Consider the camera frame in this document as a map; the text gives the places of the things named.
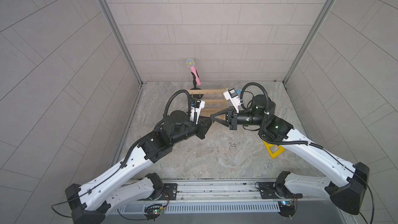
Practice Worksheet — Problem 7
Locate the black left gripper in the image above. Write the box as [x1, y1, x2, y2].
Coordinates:
[168, 116, 215, 145]

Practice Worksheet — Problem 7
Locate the wooden jewelry display stand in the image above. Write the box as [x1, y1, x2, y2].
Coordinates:
[188, 89, 227, 121]

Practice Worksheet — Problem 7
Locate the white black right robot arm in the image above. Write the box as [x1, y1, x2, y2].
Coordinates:
[210, 82, 371, 217]

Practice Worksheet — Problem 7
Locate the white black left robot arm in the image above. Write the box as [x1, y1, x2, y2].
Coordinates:
[65, 90, 212, 224]

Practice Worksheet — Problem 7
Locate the black microphone stand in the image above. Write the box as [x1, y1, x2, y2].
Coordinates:
[191, 72, 204, 99]

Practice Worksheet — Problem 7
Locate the pink toy microphone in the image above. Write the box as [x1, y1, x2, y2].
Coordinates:
[186, 59, 201, 85]

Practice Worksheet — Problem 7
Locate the yellow plastic triangle piece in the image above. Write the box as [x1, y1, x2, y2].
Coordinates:
[263, 141, 285, 159]

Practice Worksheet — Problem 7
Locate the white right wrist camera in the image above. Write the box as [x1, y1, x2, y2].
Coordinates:
[223, 88, 241, 113]

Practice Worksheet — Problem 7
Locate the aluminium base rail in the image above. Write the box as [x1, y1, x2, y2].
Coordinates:
[118, 178, 349, 215]

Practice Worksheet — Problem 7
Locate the aluminium corner frame post left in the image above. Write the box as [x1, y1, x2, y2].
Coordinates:
[97, 0, 143, 88]

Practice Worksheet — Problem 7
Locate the aluminium corner frame post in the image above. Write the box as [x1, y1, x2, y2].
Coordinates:
[97, 0, 143, 88]
[283, 0, 336, 86]

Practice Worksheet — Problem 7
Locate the aluminium corner frame post right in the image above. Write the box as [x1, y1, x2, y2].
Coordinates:
[283, 0, 336, 86]

